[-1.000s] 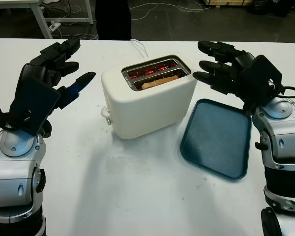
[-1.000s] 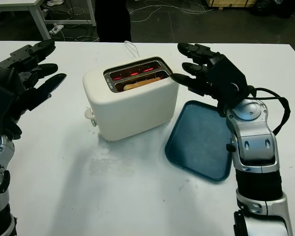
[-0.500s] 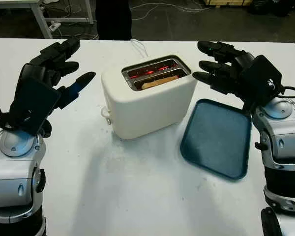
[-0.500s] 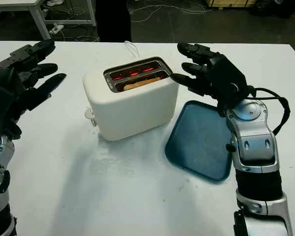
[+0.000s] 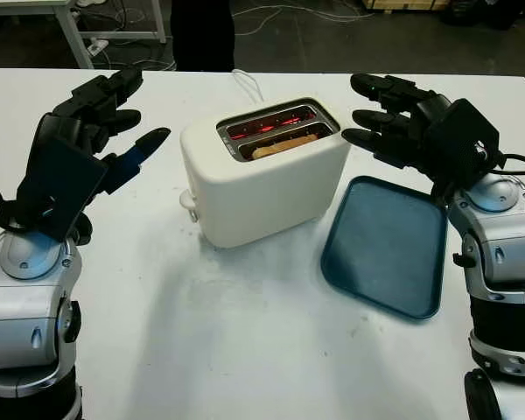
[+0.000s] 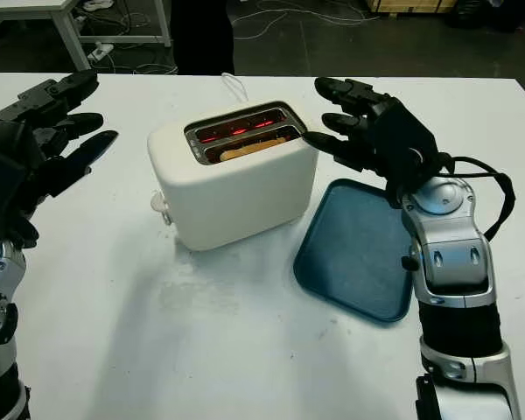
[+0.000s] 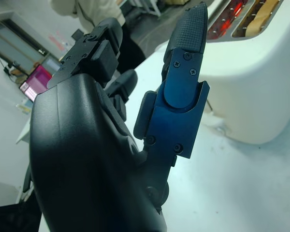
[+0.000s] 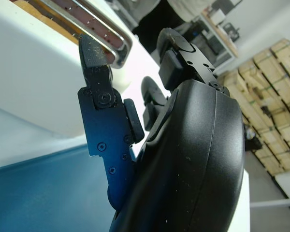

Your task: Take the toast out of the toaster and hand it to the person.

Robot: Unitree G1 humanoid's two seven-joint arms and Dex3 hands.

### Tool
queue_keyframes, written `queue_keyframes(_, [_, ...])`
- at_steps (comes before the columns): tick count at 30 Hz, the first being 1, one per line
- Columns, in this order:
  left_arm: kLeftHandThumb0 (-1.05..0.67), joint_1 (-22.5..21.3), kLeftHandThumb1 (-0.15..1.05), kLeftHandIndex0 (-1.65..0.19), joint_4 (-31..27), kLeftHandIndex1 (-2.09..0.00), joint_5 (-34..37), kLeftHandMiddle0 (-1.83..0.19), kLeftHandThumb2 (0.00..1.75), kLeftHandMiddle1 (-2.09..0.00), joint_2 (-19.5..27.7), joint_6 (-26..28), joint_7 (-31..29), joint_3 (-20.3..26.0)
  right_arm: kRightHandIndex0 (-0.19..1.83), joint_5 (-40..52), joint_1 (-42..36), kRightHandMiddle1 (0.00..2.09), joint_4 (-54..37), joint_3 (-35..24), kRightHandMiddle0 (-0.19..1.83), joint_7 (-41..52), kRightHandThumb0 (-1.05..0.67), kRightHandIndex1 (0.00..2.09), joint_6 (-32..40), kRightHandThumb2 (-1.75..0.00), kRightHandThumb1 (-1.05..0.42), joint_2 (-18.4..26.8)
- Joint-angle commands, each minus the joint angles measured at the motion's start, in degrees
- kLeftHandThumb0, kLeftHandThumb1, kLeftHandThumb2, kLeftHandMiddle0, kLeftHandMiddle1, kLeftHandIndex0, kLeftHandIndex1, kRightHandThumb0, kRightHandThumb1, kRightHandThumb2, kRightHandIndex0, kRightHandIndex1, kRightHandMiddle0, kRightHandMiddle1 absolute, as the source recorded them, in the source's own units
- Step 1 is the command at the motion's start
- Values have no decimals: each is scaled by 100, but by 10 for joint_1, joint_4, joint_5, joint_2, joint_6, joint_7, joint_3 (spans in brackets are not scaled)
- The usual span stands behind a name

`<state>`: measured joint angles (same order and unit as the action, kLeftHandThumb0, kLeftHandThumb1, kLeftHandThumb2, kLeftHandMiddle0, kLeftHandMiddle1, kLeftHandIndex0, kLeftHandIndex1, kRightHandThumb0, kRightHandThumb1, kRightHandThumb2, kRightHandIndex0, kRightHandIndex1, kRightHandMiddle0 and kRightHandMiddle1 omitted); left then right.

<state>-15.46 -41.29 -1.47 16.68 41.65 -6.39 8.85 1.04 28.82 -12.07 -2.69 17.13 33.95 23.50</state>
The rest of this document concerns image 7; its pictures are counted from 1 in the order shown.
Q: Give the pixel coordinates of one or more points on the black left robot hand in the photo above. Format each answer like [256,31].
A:
[87,157]

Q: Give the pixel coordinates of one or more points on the slice of toast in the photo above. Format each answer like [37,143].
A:
[258,21]

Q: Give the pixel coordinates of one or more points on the person in black trousers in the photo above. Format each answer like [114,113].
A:
[133,53]

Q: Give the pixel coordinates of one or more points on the white two-slot toaster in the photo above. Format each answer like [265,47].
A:
[256,84]

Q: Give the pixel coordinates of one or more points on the pink screen monitor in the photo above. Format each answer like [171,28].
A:
[37,79]

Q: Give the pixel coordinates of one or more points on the black office chair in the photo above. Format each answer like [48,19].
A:
[12,217]

